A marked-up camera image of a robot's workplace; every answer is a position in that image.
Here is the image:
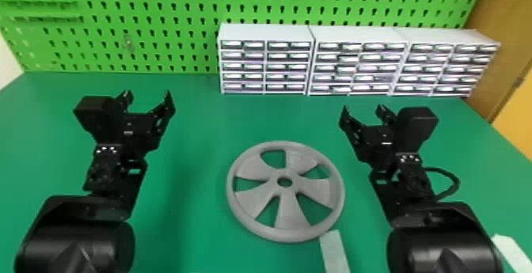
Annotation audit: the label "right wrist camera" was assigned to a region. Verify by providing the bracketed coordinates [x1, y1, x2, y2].
[393, 107, 440, 156]

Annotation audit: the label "white drawer cabinet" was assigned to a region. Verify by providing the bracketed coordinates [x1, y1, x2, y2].
[307, 25, 410, 97]
[391, 27, 502, 99]
[216, 22, 316, 96]

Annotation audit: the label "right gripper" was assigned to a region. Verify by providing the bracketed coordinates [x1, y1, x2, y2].
[338, 104, 401, 172]

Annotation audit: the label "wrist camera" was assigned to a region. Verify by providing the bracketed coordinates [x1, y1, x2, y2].
[73, 96, 126, 148]
[393, 107, 440, 156]

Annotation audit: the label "grey wheel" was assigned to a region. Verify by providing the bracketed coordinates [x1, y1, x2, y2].
[226, 140, 347, 244]

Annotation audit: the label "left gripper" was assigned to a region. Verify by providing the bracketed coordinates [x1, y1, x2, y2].
[114, 89, 177, 157]

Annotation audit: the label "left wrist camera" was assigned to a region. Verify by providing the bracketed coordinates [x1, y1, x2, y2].
[73, 96, 126, 148]

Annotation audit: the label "black cable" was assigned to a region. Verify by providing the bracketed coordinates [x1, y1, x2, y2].
[423, 166, 462, 201]

